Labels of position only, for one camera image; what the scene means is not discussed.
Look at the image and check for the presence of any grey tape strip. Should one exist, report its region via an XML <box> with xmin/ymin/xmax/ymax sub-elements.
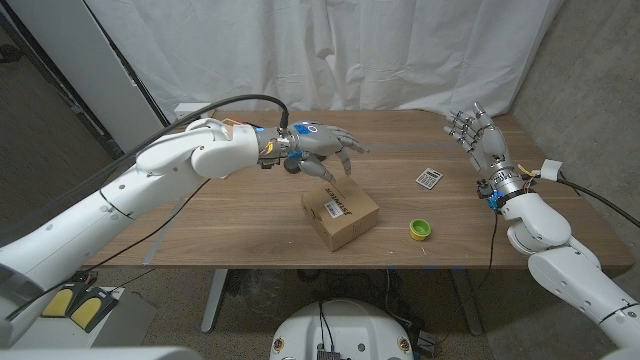
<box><xmin>142</xmin><ymin>197</ymin><xmax>189</xmax><ymax>267</ymax></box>

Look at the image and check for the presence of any small white calculator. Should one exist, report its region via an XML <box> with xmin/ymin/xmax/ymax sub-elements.
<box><xmin>415</xmin><ymin>166</ymin><xmax>444</xmax><ymax>191</ymax></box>

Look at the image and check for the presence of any yellow black foot pedal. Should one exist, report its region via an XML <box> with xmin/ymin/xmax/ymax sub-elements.
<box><xmin>41</xmin><ymin>285</ymin><xmax>76</xmax><ymax>319</ymax></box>
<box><xmin>67</xmin><ymin>287</ymin><xmax>120</xmax><ymax>334</ymax></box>

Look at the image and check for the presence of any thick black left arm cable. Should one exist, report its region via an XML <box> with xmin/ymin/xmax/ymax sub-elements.
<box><xmin>0</xmin><ymin>93</ymin><xmax>291</xmax><ymax>246</ymax></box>

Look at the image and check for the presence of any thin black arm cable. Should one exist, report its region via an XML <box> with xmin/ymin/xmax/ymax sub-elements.
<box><xmin>479</xmin><ymin>208</ymin><xmax>501</xmax><ymax>291</ymax></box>
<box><xmin>3</xmin><ymin>178</ymin><xmax>211</xmax><ymax>321</ymax></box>

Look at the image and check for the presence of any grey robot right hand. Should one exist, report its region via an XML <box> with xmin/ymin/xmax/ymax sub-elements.
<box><xmin>442</xmin><ymin>101</ymin><xmax>514</xmax><ymax>175</ymax></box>

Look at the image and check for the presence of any white robot shoulder cover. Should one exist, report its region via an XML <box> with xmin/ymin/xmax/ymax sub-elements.
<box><xmin>599</xmin><ymin>347</ymin><xmax>640</xmax><ymax>360</ymax></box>
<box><xmin>0</xmin><ymin>346</ymin><xmax>204</xmax><ymax>360</ymax></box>

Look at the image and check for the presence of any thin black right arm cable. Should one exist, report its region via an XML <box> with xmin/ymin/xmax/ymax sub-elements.
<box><xmin>479</xmin><ymin>208</ymin><xmax>501</xmax><ymax>291</ymax></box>

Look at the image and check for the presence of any white robot torso base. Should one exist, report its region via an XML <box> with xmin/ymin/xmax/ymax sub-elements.
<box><xmin>269</xmin><ymin>298</ymin><xmax>416</xmax><ymax>360</ymax></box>

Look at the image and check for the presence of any brown cardboard packing box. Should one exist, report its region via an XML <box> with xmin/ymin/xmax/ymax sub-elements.
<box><xmin>300</xmin><ymin>174</ymin><xmax>380</xmax><ymax>253</ymax></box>

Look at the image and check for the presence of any white table leg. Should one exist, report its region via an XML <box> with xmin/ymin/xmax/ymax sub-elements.
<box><xmin>200</xmin><ymin>268</ymin><xmax>230</xmax><ymax>334</ymax></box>

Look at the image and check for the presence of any white curtain backdrop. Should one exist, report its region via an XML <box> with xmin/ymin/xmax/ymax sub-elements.
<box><xmin>84</xmin><ymin>0</ymin><xmax>566</xmax><ymax>124</ymax></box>

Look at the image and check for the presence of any black power adapter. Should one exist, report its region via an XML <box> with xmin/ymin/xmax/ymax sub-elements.
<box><xmin>417</xmin><ymin>329</ymin><xmax>439</xmax><ymax>357</ymax></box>

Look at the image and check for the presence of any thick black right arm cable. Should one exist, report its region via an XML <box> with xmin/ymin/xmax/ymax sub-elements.
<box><xmin>554</xmin><ymin>174</ymin><xmax>640</xmax><ymax>229</ymax></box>

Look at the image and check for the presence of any grey table leg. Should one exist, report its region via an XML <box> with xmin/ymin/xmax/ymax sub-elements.
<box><xmin>451</xmin><ymin>268</ymin><xmax>485</xmax><ymax>337</ymax></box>

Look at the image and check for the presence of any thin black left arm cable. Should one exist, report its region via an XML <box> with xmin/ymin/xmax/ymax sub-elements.
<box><xmin>3</xmin><ymin>178</ymin><xmax>211</xmax><ymax>321</ymax></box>

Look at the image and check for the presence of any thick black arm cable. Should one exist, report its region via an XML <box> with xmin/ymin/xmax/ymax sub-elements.
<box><xmin>0</xmin><ymin>93</ymin><xmax>291</xmax><ymax>246</ymax></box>
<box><xmin>554</xmin><ymin>174</ymin><xmax>640</xmax><ymax>229</ymax></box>

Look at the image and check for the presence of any white tape tag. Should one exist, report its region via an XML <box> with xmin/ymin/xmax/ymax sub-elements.
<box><xmin>538</xmin><ymin>158</ymin><xmax>564</xmax><ymax>182</ymax></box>

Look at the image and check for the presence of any white leaning wall panel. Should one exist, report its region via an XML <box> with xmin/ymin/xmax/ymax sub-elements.
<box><xmin>7</xmin><ymin>0</ymin><xmax>169</xmax><ymax>157</ymax></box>

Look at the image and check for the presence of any grey floor plate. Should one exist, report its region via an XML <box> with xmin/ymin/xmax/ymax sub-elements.
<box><xmin>9</xmin><ymin>287</ymin><xmax>159</xmax><ymax>351</ymax></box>

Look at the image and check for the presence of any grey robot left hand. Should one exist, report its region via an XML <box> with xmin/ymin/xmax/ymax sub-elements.
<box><xmin>286</xmin><ymin>120</ymin><xmax>370</xmax><ymax>186</ymax></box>

